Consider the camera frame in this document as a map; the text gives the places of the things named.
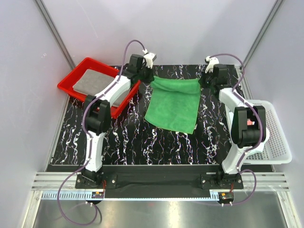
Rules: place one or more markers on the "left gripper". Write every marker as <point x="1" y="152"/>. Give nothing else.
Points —
<point x="150" y="78"/>

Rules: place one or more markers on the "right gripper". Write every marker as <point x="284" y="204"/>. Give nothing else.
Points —
<point x="201" y="80"/>

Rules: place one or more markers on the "green towel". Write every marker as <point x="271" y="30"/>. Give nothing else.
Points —
<point x="174" y="104"/>

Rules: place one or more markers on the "grey towel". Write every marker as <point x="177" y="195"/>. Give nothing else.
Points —
<point x="92" y="82"/>

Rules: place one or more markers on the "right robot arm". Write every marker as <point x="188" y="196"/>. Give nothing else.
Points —
<point x="247" y="127"/>

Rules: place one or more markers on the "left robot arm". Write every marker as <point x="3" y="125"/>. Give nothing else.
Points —
<point x="97" y="111"/>

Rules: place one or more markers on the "red plastic tray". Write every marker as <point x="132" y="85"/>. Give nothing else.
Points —
<point x="90" y="64"/>

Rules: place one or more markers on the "white perforated basket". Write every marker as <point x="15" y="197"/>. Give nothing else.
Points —
<point x="276" y="150"/>

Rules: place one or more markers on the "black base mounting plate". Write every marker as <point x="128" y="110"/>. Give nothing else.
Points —
<point x="155" y="183"/>

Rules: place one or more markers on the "right connector board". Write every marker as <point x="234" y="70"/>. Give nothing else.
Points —
<point x="226" y="196"/>

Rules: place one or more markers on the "connector board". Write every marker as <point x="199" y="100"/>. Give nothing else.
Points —
<point x="98" y="194"/>
<point x="226" y="196"/>

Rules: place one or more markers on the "left connector board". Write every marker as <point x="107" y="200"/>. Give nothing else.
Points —
<point x="98" y="194"/>

